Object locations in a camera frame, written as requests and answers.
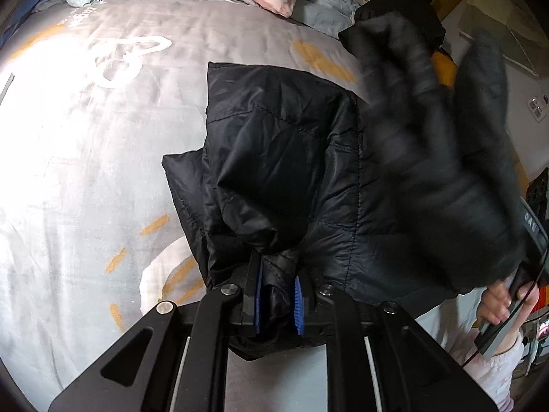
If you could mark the person's right hand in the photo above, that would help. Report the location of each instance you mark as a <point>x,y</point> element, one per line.
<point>497,304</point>

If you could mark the grey printed bed sheet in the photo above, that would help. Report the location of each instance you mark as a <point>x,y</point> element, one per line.
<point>85,180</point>

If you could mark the person's right forearm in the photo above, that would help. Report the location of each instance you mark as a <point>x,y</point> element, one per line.
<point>493,373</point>

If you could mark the dark cloth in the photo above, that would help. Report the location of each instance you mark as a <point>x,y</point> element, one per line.
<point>429,158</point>

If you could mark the light grey garment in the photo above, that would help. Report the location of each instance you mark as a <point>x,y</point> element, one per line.
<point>326,4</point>

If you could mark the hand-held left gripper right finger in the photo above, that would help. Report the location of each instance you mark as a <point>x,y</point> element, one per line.
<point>299,304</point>

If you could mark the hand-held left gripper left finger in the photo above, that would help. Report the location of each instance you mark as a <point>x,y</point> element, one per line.
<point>256,300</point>

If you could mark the black quilted jacket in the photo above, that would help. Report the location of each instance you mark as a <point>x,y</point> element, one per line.
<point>274,137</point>

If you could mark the white wall socket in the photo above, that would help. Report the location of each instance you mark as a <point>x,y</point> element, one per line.
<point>538,107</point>

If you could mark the pale curtain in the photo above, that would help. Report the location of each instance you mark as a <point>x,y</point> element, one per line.
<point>506,30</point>

